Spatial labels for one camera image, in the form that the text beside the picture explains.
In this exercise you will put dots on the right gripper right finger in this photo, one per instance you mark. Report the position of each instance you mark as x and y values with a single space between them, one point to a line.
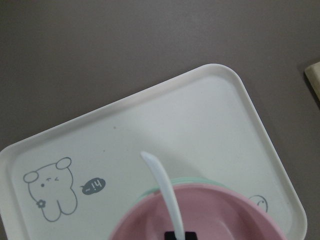
191 235

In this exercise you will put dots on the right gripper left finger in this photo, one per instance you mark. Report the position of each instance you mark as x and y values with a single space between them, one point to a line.
169 235

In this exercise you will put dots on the small pink bowl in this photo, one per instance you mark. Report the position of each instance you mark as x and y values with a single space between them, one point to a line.
213 212

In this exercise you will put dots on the white ceramic spoon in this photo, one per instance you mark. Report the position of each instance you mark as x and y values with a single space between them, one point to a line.
166 188

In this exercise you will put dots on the cream cartoon serving tray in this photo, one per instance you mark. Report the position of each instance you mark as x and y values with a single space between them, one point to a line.
77 180

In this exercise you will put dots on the bamboo cutting board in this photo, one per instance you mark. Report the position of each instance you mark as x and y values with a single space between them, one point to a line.
312 73

